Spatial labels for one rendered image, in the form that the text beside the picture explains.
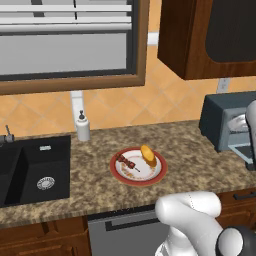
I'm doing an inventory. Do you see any golden baguette bread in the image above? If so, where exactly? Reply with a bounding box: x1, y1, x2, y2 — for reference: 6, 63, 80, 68
139, 143, 158, 168

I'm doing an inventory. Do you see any brown kebab skewer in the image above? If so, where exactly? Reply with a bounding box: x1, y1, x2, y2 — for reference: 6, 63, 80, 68
115, 153, 141, 173

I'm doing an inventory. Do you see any grey toaster oven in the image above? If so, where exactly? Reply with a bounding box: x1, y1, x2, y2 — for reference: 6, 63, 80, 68
198, 91, 256, 153

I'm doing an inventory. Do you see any toaster oven glass door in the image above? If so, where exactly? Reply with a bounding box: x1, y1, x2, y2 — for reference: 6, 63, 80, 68
229, 143, 256, 172

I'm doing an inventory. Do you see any wood base cupboard door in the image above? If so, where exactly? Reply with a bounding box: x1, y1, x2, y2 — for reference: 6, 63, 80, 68
0, 215, 92, 256

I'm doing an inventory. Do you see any dark glass cupboard door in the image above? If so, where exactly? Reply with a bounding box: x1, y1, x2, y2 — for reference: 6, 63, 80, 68
204, 0, 256, 64

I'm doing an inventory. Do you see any white soap dispenser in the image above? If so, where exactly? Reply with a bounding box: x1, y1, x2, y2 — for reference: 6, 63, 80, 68
75, 109, 92, 142

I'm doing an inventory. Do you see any red-rimmed white plate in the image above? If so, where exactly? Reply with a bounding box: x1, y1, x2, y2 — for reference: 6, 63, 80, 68
109, 147, 169, 187

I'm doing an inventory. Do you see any black kitchen sink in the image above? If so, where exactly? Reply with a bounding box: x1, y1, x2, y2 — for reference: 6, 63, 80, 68
0, 134, 72, 208

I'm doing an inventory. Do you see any wood-framed window with blinds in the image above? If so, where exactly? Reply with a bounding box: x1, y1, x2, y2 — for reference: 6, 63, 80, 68
0, 0, 151, 96

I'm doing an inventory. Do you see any grey dishwasher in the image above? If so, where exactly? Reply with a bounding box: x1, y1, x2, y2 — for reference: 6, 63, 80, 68
87, 209, 172, 256

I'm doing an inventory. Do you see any grey sink tap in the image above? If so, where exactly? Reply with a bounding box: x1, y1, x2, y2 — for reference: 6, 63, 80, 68
0, 124, 16, 145

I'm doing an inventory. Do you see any wood drawer front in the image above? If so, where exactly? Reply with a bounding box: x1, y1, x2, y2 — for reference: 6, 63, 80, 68
215, 187, 256, 231

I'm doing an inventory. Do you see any black dishwasher handle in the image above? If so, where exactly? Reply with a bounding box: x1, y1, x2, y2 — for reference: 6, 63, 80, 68
104, 215, 162, 232

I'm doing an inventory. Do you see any dark wood wall cupboard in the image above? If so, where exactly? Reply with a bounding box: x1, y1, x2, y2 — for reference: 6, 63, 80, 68
157, 0, 256, 81

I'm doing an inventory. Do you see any grey wall outlet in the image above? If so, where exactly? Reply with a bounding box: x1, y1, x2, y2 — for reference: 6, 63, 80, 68
216, 77, 231, 95

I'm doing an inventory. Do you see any black drawer handle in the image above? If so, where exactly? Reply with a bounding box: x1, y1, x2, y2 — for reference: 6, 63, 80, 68
232, 191, 256, 201

